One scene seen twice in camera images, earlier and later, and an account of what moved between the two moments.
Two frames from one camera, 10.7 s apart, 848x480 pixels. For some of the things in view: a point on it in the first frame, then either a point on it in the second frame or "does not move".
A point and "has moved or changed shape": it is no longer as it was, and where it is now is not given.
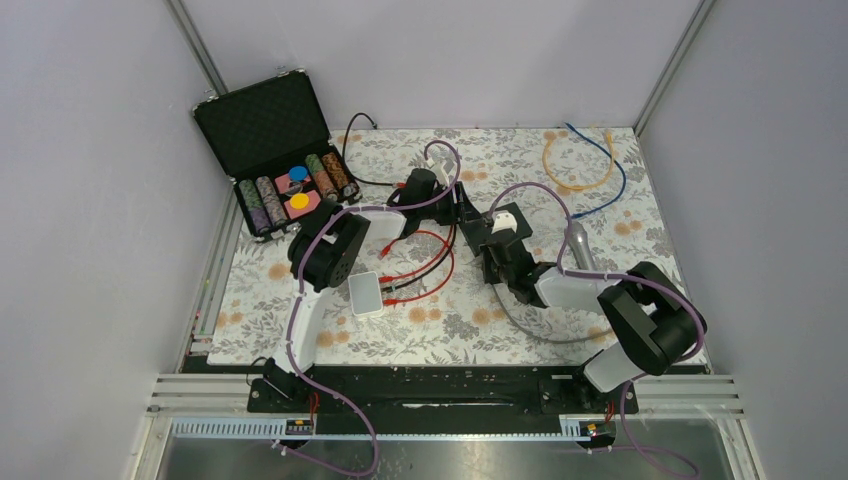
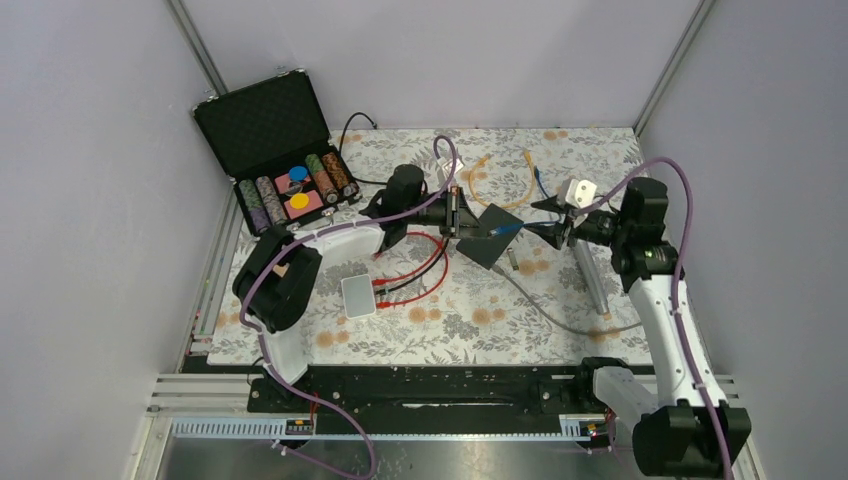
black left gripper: (461, 211) does not move
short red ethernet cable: (385, 250) has moved or changed shape
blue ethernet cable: (612, 157) → (510, 227)
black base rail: (441, 399) does not move
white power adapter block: (504, 220) → (580, 193)
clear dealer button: (294, 188) does not move
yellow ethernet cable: (584, 186) → (507, 205)
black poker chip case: (272, 139) does not move
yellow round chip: (299, 201) does not move
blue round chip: (298, 173) does not move
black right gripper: (489, 275) → (554, 233)
